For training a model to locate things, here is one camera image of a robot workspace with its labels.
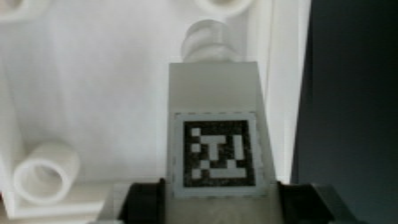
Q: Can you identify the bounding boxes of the white leg with marker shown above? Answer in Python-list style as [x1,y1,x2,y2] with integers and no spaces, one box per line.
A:
[166,20,283,224]

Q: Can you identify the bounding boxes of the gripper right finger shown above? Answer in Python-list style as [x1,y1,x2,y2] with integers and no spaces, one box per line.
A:
[278,183,359,224]

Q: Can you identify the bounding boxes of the white square tabletop tray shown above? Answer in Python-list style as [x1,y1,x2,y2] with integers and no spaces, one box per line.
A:
[0,0,313,224]

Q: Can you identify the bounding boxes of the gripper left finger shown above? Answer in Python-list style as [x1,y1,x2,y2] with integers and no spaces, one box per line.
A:
[88,177,169,224]

